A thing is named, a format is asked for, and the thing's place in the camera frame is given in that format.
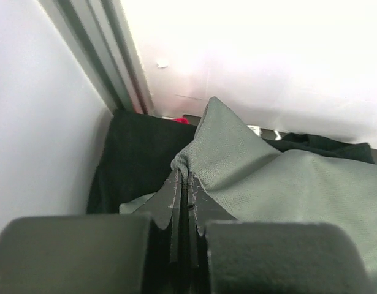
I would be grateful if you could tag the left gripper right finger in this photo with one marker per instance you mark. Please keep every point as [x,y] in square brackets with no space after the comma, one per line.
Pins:
[231,256]

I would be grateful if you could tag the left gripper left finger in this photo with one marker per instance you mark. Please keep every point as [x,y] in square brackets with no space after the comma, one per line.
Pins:
[98,253]

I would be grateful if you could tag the grey t shirt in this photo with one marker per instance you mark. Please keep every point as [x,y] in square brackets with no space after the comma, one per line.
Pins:
[255,182]

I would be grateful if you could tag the folded black t shirt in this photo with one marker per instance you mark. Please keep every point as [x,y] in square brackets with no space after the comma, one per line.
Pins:
[139,150]

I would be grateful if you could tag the pink folded garment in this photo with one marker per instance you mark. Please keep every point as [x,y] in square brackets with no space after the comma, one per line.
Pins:
[182,120]

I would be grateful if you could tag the left aluminium corner post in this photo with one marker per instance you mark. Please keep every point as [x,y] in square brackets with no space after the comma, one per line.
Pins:
[98,34]

